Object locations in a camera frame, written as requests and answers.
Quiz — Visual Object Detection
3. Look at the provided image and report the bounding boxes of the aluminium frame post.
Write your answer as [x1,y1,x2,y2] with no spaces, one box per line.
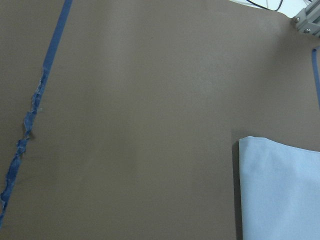
[291,0,320,39]

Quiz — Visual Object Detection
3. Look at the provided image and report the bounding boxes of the light blue t-shirt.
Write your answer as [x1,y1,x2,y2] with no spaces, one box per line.
[239,136,320,240]

